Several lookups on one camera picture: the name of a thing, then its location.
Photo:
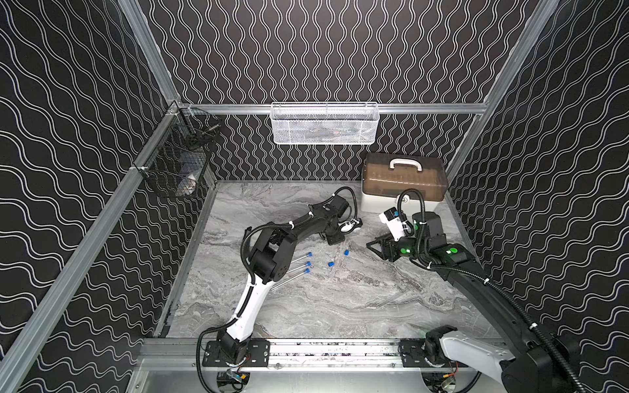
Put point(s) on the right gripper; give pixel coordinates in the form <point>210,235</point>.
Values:
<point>386,245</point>

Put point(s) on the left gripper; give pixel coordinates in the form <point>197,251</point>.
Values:
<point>337,230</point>

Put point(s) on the clear test tube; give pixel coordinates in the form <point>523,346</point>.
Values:
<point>299,268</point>
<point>289,280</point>
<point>303,257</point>

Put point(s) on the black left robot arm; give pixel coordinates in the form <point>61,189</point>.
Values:
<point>266,252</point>

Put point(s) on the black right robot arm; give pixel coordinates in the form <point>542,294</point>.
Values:
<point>531,359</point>

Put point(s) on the white box brown lid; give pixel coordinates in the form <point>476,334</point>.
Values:
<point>386,176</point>

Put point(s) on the white mesh wall basket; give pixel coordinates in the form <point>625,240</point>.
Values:
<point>324,123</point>

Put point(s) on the black wire wall basket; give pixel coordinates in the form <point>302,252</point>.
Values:
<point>177,169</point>

